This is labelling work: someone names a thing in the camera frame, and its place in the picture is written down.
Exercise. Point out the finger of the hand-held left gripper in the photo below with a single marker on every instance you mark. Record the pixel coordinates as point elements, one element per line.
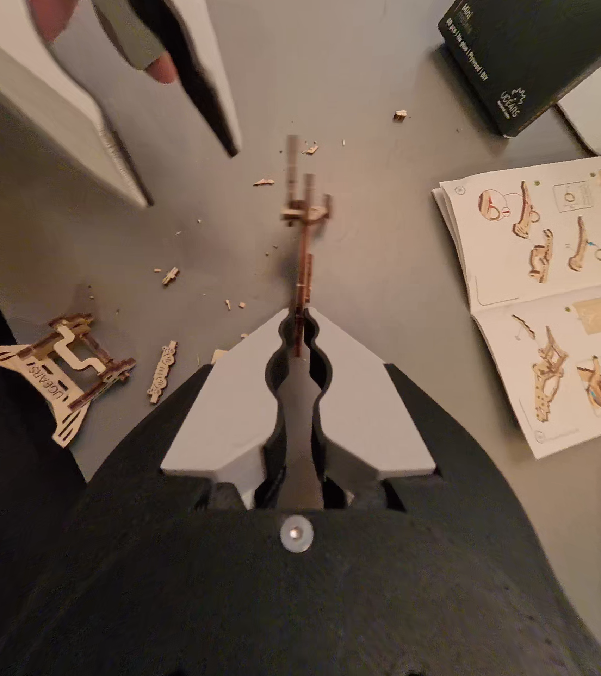
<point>210,63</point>
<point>25,74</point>

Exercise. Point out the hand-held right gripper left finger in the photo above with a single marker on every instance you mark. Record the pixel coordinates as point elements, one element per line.
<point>221,417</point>

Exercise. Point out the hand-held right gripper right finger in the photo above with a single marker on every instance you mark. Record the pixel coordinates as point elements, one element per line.
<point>374,417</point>

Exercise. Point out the long wooden strip part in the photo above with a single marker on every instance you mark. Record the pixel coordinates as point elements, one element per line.
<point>162,372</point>

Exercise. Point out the wooden model chassis assembly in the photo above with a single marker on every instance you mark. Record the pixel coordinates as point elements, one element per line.
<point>303,253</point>

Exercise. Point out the wooden model spoiler frame assembly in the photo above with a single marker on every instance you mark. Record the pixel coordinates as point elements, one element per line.
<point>41,369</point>

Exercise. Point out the dark model kit box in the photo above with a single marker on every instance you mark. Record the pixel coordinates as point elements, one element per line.
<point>533,53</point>

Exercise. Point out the person's left hand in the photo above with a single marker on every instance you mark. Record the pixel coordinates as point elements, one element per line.
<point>55,18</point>

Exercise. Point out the scattered wood scraps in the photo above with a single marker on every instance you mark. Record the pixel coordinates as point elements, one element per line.
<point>263,182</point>

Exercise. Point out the small wooden peg part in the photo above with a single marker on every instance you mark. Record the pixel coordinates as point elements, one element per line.
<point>171,275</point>

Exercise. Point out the open instruction booklet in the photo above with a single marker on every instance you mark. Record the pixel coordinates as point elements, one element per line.
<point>490,274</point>

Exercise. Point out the small wooden block offcut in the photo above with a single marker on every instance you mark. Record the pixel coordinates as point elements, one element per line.
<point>400,115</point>

